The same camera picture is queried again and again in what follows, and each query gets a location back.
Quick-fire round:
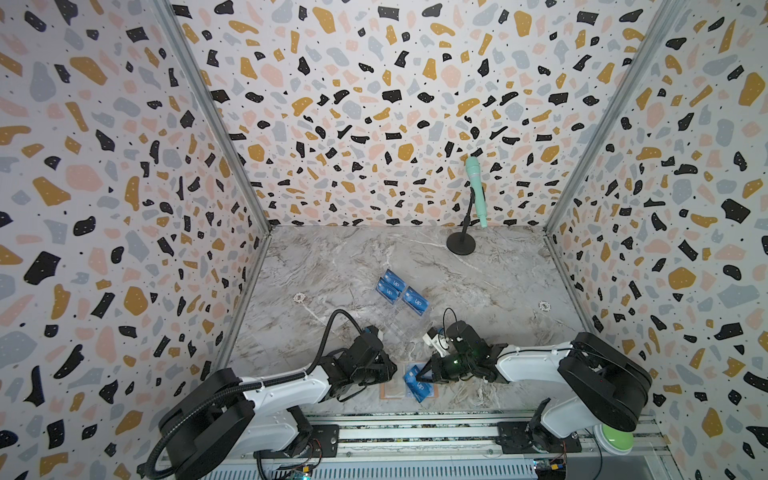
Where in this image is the blue card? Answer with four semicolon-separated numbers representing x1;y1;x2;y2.
382;269;407;292
404;363;435;403
402;287;430;316
376;279;401;304

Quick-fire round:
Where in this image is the clear acrylic card stand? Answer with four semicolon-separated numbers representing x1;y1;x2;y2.
366;268;431;346

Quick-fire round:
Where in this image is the pink leather card holder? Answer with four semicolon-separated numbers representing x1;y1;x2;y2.
379;378;439;402

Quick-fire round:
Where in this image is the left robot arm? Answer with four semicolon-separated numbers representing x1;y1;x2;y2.
143;326;397;479

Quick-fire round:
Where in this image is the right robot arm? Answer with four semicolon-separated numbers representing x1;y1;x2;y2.
416;321;652;455

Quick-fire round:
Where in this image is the black microphone stand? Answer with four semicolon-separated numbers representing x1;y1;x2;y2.
446;189;476;256

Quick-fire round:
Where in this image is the green push button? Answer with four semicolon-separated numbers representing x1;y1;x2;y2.
593;424;634;456

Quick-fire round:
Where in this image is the mint green microphone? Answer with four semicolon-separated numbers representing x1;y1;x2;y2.
465;156;488;228

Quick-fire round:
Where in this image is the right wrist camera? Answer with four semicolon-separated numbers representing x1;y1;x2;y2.
422;327;449;354

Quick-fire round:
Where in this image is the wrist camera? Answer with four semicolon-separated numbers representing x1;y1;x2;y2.
363;325;382;339
422;327;449;354

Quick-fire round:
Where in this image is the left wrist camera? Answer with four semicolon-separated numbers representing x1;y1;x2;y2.
363;325;382;339

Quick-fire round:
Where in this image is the black corrugated cable conduit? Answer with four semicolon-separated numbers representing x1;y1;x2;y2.
143;308;364;480

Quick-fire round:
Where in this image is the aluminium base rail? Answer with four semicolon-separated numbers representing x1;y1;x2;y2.
158;410;682;480

